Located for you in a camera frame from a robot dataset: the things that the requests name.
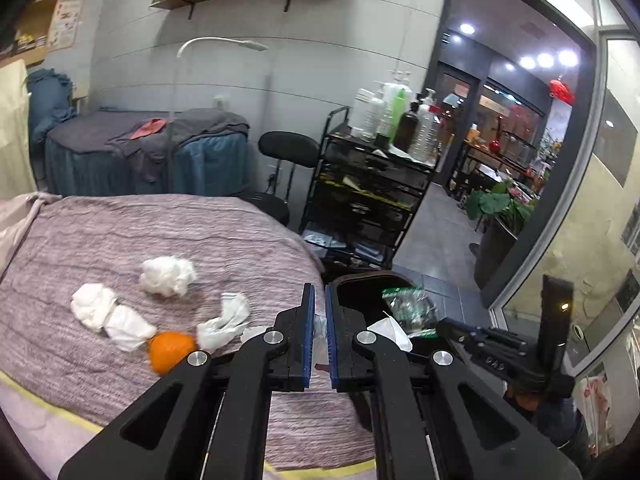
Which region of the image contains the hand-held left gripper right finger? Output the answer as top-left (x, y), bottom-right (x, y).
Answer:
top-left (324, 284), bottom-right (583, 480)

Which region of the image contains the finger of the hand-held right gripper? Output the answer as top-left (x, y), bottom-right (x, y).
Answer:
top-left (452, 317), bottom-right (541, 352)
top-left (435, 321), bottom-right (543, 378)

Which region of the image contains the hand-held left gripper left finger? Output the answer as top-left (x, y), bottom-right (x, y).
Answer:
top-left (57, 282), bottom-right (317, 480)

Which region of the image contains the black trash bin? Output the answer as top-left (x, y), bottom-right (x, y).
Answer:
top-left (322, 269), bottom-right (451, 433)

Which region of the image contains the green edged snack wrapper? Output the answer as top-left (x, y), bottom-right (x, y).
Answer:
top-left (381, 286), bottom-right (441, 337)

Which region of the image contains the person's right forearm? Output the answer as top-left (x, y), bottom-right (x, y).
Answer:
top-left (505, 392), bottom-right (593, 461)

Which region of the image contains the grey striped crumpled tissue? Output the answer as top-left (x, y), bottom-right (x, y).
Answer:
top-left (196, 292), bottom-right (251, 353)

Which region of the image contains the white red printed plastic bag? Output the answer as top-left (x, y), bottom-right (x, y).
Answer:
top-left (575, 375), bottom-right (613, 453)

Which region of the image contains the potted plant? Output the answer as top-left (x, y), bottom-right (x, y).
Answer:
top-left (465, 180), bottom-right (538, 291)

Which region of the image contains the orange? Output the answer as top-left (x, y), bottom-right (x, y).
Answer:
top-left (148, 330), bottom-right (197, 376)

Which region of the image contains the black trolley cart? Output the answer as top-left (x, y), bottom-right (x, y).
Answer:
top-left (300, 106), bottom-right (443, 268)

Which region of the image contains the black stool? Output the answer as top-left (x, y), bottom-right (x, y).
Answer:
top-left (235, 131), bottom-right (321, 226)

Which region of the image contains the purple textured bed cover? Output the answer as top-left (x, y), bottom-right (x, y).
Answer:
top-left (0, 195), bottom-right (381, 471)

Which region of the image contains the row of toiletry bottles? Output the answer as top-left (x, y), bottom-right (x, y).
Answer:
top-left (349, 70), bottom-right (443, 165)

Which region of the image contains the red lantern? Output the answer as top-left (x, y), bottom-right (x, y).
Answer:
top-left (547, 79), bottom-right (576, 106)

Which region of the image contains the grey blanket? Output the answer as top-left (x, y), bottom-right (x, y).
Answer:
top-left (106, 108), bottom-right (251, 184)

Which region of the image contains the red cloth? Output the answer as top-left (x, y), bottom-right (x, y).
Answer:
top-left (127, 118), bottom-right (167, 140)

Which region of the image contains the white floor lamp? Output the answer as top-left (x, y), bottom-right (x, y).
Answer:
top-left (167, 36), bottom-right (269, 196)

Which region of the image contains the massage bed with blue skirt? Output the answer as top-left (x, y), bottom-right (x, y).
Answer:
top-left (44, 107), bottom-right (251, 197)

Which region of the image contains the pink polka dot blanket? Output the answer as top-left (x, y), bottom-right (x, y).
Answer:
top-left (0, 192), bottom-right (61, 281)

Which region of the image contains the blue cloth pile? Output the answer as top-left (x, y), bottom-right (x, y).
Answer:
top-left (26, 68), bottom-right (78, 151)

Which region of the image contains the cream cloth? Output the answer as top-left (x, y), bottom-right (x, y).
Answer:
top-left (0, 59), bottom-right (38, 200)

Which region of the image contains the wall poster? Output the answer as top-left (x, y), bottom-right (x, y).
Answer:
top-left (47, 0), bottom-right (83, 52)

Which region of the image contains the wooden wall cabinet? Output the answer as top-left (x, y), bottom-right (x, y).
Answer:
top-left (0, 0), bottom-right (76, 68)

